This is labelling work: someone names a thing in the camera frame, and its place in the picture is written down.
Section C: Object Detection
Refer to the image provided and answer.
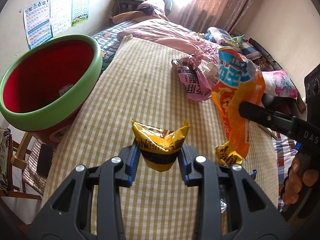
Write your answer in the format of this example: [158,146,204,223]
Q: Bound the yellow snack wrapper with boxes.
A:
[132,120,190,172]
[215,141,243,167]

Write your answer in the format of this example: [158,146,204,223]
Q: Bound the orange chip bag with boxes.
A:
[212,47,265,158]

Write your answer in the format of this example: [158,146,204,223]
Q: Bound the right hand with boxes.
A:
[280,155,319,205]

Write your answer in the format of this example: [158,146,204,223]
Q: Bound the multicolour plaid pillow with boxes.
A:
[272,132,297,211]

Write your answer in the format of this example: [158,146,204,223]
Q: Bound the pink floral pillow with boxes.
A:
[262,69,298,98]

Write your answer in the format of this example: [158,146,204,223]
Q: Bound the wooden chair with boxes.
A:
[1,127,46,200]

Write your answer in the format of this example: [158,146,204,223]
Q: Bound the pink snack bag with text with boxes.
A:
[171,54,219,102]

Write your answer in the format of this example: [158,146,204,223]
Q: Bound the blue plaid blanket pile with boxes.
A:
[204,27,262,61]

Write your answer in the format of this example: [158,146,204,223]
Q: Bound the red bin with green rim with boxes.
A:
[1,35,103,148]

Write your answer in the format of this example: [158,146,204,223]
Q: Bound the pink quilt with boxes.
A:
[117,19,221,63]

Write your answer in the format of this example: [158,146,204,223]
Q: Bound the brown patterned curtain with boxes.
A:
[179,0,254,33]

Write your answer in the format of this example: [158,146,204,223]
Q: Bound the blue checked bed sheet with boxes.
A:
[92,20,136,73]

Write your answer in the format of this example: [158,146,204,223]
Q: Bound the pink pillow at headboard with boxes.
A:
[136,0,169,21]

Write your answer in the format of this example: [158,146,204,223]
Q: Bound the yellow pillow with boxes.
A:
[112,11,146,24]

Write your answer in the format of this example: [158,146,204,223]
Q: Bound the dark bedside shelf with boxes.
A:
[109,0,145,22]

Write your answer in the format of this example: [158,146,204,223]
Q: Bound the left blue wall chart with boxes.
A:
[22,0,53,50]

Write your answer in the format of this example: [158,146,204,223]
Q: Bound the middle white wall chart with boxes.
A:
[50,0,72,37]

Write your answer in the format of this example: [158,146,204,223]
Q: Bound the right green wall chart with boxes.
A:
[72,0,89,27]

